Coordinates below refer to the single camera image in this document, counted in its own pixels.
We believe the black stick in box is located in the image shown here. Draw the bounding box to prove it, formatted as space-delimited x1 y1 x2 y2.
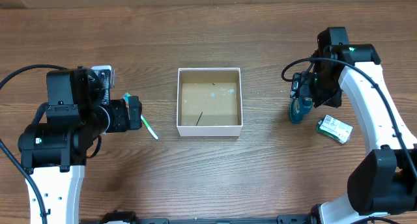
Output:
195 111 203 126

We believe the green white toothbrush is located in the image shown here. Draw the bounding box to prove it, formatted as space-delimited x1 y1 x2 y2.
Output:
123 92 159 140

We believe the green white soap packet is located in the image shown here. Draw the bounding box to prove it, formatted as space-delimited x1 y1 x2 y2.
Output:
316 115 353 144

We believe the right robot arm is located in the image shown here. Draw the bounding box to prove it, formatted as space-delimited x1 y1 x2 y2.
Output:
278 27 416 223

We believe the white cardboard box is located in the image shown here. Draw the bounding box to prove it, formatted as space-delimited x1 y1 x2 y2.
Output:
176 68 243 137

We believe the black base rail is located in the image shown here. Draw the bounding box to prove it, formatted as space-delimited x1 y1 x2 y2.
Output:
80 210 319 224

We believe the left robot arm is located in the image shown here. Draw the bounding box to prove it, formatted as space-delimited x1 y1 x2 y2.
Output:
18 65 142 223

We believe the blue mouthwash bottle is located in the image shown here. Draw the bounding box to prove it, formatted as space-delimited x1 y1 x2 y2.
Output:
289 98 313 124

